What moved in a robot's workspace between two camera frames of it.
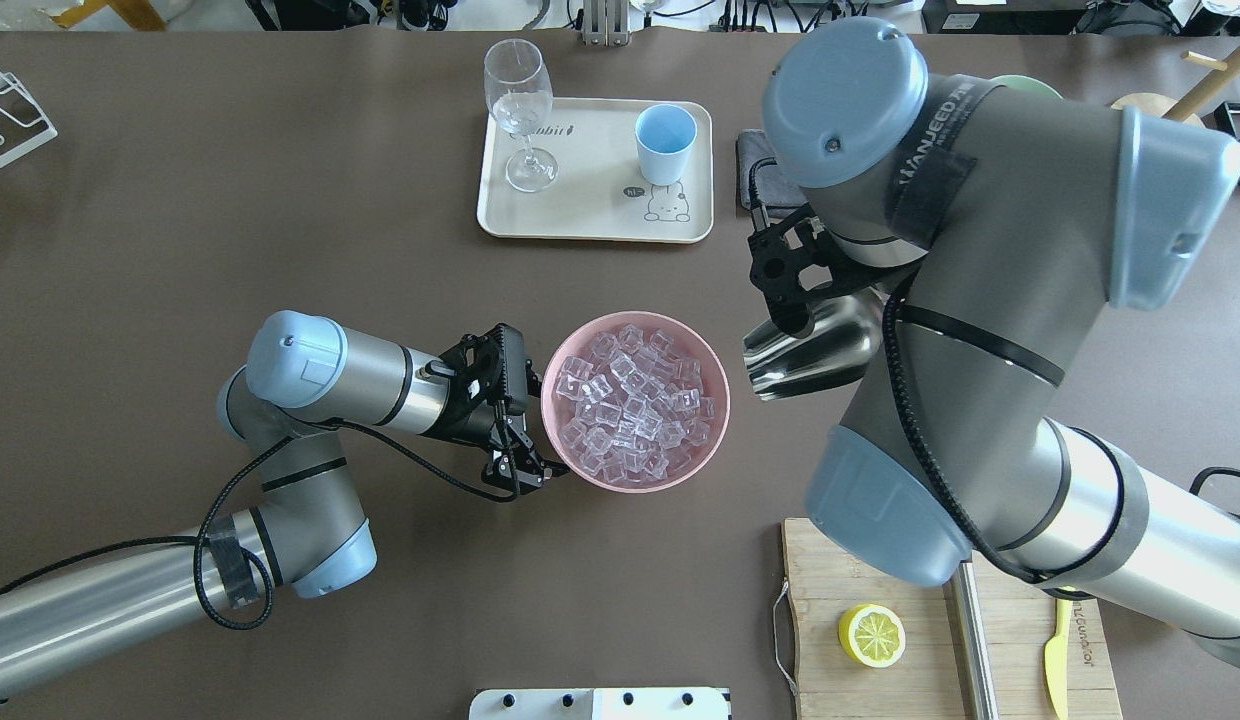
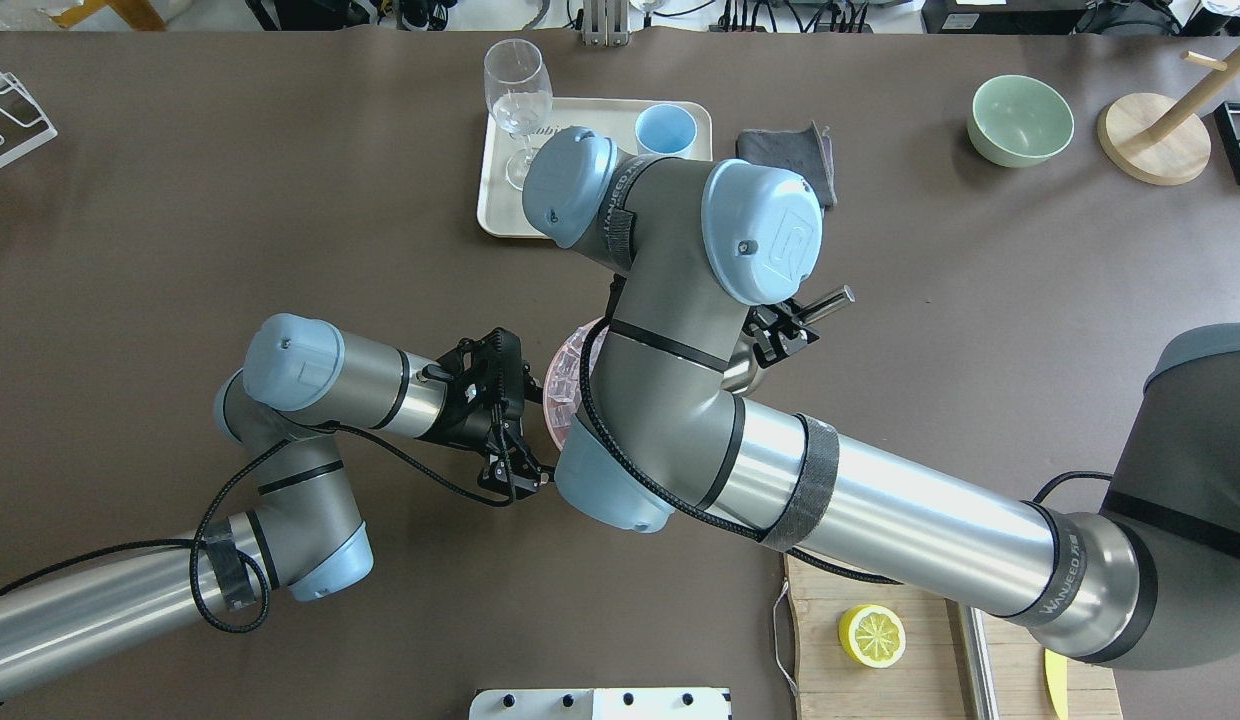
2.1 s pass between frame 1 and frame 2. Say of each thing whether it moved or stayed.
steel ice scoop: moved
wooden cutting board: stayed
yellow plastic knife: stayed
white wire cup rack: stayed
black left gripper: stayed
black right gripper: moved
